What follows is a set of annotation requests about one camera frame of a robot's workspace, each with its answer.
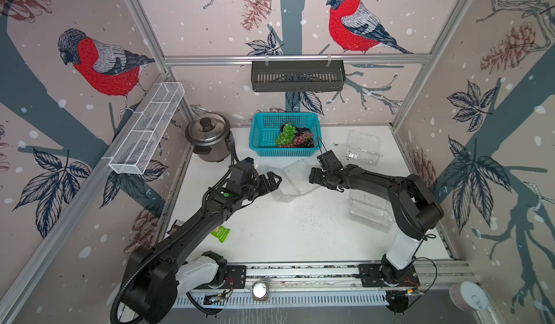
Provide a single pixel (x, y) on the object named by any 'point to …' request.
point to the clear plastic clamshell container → (297, 179)
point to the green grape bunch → (286, 137)
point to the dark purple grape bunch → (300, 130)
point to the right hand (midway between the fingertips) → (315, 175)
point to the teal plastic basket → (265, 126)
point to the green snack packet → (221, 233)
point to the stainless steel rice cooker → (207, 134)
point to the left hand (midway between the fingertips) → (278, 179)
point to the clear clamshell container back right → (364, 147)
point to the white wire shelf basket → (150, 118)
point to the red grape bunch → (303, 140)
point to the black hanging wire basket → (298, 76)
